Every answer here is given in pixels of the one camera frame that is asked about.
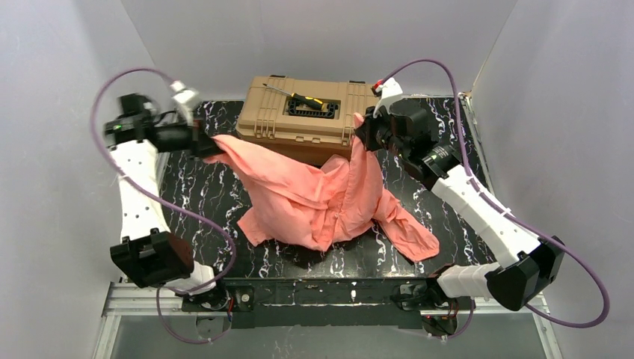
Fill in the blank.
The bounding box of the pink jacket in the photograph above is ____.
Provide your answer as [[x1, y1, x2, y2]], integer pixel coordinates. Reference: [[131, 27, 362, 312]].
[[205, 135, 440, 262]]

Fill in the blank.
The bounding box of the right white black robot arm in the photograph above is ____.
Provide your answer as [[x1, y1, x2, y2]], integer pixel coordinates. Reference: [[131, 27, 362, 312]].
[[355, 99, 564, 311]]

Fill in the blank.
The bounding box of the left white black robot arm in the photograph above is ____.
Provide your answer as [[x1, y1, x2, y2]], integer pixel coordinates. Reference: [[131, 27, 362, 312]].
[[104, 93, 233, 311]]

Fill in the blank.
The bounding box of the tan plastic toolbox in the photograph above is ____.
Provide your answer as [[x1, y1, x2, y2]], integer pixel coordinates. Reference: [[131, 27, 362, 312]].
[[236, 75, 378, 167]]

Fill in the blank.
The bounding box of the black yellow screwdriver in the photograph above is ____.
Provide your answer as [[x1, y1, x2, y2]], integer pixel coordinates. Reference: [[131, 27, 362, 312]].
[[263, 83, 326, 111]]

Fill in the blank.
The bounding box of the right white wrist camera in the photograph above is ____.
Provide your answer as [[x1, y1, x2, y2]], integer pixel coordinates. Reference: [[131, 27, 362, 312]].
[[372, 77, 403, 118]]

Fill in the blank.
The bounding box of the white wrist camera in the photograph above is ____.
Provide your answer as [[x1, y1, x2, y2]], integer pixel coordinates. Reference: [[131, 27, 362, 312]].
[[372, 77, 403, 118], [169, 81, 201, 126]]

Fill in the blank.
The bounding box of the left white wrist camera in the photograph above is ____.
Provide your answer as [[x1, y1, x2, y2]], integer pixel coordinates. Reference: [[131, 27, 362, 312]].
[[169, 81, 201, 126]]

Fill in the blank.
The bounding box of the black toolbox handle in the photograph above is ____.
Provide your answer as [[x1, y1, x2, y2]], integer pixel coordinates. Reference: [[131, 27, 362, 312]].
[[285, 99, 340, 120]]

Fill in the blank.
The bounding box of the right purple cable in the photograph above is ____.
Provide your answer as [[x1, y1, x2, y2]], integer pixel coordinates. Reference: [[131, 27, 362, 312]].
[[376, 58, 612, 340]]

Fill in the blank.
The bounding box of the purple cable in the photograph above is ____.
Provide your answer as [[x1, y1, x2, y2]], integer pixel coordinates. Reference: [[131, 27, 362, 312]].
[[376, 58, 612, 340], [89, 67, 238, 346]]

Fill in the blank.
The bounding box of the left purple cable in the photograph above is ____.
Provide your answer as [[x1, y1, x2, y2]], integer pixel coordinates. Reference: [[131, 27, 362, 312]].
[[89, 67, 238, 346]]

